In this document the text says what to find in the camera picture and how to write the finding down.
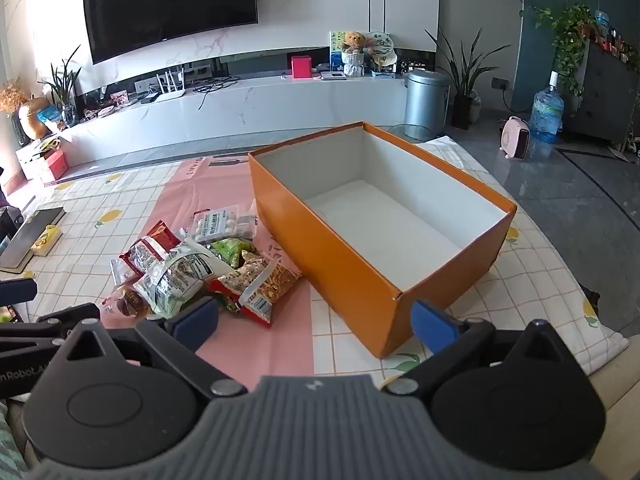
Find red storage box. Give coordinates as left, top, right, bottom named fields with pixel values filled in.
left=37, top=149, right=68, bottom=184

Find black curved television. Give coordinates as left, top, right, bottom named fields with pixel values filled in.
left=81, top=0, right=260, bottom=65

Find white marble television console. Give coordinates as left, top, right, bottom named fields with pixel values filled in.
left=47, top=67, right=426, bottom=168

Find brown round vase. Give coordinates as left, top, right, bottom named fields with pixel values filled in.
left=19, top=97, right=51, bottom=140

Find blue water jug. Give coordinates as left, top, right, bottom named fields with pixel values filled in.
left=529, top=71, right=565, bottom=145

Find tall leaf plant black pot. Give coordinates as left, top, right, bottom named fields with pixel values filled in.
left=425, top=27, right=511, bottom=130

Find round paper fan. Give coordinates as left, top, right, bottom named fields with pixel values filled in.
left=366, top=32, right=397, bottom=68

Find green picture card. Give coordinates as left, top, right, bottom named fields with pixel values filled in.
left=329, top=30, right=351, bottom=72

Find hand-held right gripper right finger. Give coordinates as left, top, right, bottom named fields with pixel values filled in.
left=381, top=301, right=568, bottom=396

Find small red snack packet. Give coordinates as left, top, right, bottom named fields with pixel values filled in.
left=207, top=279, right=251, bottom=316

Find silver trash can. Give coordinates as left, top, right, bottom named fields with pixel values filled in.
left=404, top=70, right=451, bottom=142

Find black cables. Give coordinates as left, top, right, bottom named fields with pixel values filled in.
left=192, top=74, right=242, bottom=97

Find thin leaf potted plant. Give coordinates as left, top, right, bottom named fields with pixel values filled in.
left=39, top=45, right=83, bottom=127

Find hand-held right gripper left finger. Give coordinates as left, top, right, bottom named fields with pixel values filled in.
left=50, top=297, right=248, bottom=398

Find brown bread packet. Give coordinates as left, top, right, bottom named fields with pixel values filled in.
left=99, top=282, right=153, bottom=318

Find grey cabinet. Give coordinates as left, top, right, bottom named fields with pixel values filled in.
left=565, top=40, right=640, bottom=147

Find beige peanut packet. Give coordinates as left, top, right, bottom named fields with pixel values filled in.
left=217, top=250, right=304, bottom=330

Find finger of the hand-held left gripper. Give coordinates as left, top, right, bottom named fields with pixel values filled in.
left=0, top=276, right=39, bottom=307
left=0, top=303, right=102, bottom=357

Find pink sheet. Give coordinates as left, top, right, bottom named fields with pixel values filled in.
left=140, top=152, right=321, bottom=376

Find pink space heater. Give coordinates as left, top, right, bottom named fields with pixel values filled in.
left=501, top=116, right=532, bottom=161

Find green snack packet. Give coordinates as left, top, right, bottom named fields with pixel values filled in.
left=209, top=237, right=258, bottom=272

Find row of bottles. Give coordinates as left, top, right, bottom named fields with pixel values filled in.
left=594, top=10, right=640, bottom=68

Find orange cardboard box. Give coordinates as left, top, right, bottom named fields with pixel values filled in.
left=248, top=121, right=517, bottom=359

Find yellow packet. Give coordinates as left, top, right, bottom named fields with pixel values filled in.
left=31, top=225, right=62, bottom=254

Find white packet with black print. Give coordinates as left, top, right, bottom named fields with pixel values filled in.
left=134, top=239, right=236, bottom=318

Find person's striped teal clothing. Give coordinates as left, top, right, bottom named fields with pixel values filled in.
left=0, top=400, right=28, bottom=480

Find white router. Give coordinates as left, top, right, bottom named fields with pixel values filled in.
left=151, top=72, right=187, bottom=104

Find hanging ivy plant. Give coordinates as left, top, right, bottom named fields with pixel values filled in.
left=535, top=4, right=597, bottom=98

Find clear packet of white candies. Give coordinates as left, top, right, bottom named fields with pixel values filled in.
left=189, top=204, right=259, bottom=242

